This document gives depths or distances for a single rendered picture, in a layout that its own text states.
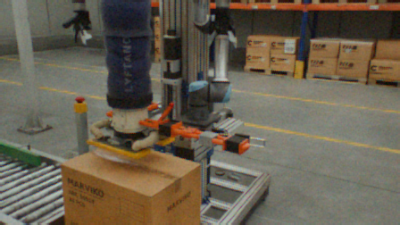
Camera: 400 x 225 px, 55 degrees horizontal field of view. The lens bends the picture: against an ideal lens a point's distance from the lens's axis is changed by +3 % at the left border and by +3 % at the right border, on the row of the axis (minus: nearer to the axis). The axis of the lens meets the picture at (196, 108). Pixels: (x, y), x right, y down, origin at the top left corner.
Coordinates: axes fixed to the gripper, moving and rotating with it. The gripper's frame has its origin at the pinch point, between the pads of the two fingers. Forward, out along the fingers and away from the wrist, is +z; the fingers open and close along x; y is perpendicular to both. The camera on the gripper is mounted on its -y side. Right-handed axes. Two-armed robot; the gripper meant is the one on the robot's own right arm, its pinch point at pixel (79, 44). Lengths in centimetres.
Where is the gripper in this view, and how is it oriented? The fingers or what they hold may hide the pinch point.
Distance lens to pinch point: 249.7
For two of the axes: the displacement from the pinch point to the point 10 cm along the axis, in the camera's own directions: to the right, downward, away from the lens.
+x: -6.2, -2.2, 7.5
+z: 0.0, 9.6, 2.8
